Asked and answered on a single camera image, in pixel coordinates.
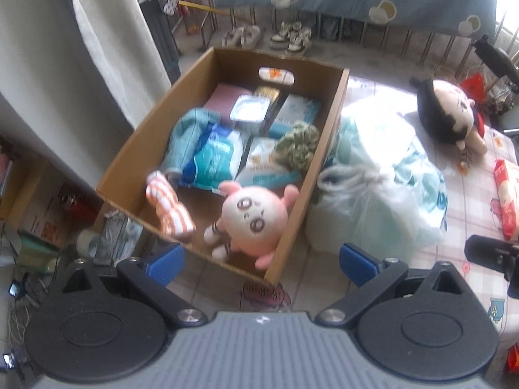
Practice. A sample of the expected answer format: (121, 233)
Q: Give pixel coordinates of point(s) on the white yogurt cup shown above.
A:
(249, 109)

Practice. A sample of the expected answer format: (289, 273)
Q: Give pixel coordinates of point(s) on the white bottle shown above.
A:
(87, 243)

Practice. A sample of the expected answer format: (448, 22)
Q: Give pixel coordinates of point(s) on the green scrunchie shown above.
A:
(298, 142)

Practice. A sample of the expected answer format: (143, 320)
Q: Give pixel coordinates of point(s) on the maroon flat box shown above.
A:
(221, 99)

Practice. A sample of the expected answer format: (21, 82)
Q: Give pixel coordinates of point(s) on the white black sneaker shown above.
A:
(284, 32)
(300, 40)

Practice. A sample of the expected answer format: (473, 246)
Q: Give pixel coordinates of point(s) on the white teal cotton swab packet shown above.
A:
(259, 162)

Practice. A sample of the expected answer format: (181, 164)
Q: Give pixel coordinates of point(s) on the white plastic bag blue print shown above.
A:
(365, 194)

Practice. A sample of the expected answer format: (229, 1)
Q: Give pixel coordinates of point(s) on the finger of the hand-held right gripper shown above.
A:
(492, 255)

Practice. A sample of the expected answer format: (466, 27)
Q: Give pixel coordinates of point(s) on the small white orange packet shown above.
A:
(275, 75)

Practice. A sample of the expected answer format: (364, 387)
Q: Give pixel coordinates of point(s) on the printed cardboard carton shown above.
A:
(44, 223)

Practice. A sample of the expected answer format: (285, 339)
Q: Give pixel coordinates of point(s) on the blue wet wipes pack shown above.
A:
(215, 158)

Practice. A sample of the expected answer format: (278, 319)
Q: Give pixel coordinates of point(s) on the brown cardboard box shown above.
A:
(138, 137)

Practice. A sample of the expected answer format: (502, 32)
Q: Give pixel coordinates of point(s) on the gold foil box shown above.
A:
(267, 92)

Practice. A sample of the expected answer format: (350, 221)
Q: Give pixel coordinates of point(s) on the red bag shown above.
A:
(478, 87)

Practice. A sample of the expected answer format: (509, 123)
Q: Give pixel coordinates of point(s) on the red plastic packet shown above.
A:
(514, 358)

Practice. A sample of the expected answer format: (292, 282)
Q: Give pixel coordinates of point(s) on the white draped cloth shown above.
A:
(61, 69)

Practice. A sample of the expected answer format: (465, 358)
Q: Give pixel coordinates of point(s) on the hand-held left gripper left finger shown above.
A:
(164, 265)

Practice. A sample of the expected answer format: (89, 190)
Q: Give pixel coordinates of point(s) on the black-haired plush doll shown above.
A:
(442, 109)

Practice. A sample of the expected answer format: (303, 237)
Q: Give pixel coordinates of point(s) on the pink round plush toy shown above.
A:
(251, 219)

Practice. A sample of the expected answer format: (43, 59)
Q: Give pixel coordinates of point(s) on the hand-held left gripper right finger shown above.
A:
(359, 265)

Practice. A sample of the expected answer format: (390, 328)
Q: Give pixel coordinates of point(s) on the blue denim cloth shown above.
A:
(184, 133)

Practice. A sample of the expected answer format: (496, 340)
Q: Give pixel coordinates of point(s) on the yellow rod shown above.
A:
(202, 7)

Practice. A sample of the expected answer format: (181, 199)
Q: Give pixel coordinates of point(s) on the pink wet wipes pack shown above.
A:
(509, 198)

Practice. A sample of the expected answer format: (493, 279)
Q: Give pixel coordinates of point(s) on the blue white bandage box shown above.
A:
(296, 111)

